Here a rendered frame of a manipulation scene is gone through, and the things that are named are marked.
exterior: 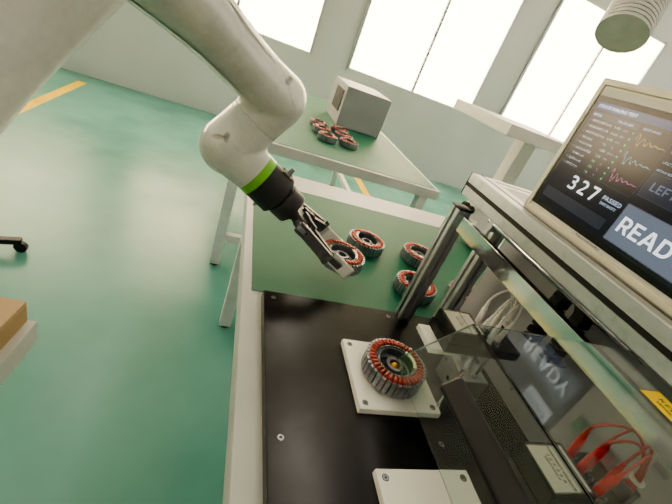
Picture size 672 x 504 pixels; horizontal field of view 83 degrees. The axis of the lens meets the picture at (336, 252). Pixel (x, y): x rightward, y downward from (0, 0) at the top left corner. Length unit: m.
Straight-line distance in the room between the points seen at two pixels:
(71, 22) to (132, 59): 4.79
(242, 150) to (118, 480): 1.02
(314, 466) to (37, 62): 0.50
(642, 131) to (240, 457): 0.66
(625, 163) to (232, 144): 0.60
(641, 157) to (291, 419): 0.57
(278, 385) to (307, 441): 0.10
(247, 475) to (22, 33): 0.49
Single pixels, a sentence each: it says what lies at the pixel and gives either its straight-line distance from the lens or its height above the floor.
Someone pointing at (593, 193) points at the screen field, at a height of 1.18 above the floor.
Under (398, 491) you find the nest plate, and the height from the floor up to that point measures 0.78.
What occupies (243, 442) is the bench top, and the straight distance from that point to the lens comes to 0.59.
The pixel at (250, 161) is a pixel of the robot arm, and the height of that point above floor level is 0.99.
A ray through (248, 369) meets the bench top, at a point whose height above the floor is 0.75.
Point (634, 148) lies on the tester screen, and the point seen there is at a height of 1.25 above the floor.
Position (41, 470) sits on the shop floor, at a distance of 1.45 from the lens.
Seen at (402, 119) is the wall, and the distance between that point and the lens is 5.35.
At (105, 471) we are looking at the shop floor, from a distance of 1.42.
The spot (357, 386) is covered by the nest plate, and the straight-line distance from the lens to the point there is 0.66.
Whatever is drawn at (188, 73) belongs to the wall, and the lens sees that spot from 5.02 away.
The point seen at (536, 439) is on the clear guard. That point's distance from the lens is 0.32.
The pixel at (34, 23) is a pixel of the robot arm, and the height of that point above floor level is 1.19.
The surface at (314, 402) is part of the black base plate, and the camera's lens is 0.63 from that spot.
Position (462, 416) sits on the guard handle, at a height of 1.06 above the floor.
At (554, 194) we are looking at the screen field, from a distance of 0.67.
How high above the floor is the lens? 1.24
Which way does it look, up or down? 28 degrees down
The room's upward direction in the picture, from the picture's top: 22 degrees clockwise
